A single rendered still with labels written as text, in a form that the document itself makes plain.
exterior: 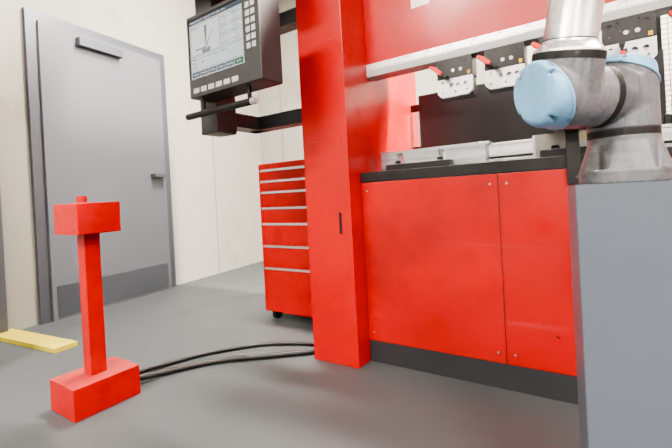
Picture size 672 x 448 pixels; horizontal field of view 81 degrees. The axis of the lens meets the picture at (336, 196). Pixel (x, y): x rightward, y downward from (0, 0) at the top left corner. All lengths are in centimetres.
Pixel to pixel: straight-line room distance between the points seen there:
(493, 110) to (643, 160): 152
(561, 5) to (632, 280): 48
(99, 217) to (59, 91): 189
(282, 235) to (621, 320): 194
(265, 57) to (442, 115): 116
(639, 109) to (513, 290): 95
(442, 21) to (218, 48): 96
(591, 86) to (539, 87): 8
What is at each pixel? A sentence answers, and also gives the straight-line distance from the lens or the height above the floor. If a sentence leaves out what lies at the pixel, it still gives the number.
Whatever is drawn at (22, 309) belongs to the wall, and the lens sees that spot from 343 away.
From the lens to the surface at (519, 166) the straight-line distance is 161.
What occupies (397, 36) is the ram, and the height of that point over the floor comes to 150.
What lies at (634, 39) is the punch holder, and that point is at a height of 126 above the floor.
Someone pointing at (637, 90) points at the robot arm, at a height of 93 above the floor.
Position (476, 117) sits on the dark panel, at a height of 116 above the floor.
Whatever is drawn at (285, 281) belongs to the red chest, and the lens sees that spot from 252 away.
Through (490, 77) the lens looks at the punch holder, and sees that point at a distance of 179.
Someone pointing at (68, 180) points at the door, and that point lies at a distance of 347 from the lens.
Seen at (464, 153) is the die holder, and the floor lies 93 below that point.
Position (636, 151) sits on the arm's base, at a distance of 88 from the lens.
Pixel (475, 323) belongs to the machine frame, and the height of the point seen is 24.
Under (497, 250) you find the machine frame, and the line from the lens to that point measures 165.
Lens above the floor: 78
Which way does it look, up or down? level
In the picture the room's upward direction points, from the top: 3 degrees counter-clockwise
